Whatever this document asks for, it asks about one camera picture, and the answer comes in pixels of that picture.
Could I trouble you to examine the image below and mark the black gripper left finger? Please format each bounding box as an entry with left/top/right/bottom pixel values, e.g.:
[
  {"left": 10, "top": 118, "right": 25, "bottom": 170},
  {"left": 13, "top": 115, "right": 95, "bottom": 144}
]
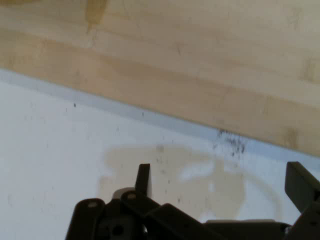
[{"left": 65, "top": 163, "right": 208, "bottom": 240}]

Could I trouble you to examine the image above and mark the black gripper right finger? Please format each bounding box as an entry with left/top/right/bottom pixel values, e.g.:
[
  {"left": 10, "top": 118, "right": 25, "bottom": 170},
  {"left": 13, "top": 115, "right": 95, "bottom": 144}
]
[{"left": 284, "top": 161, "right": 320, "bottom": 240}]

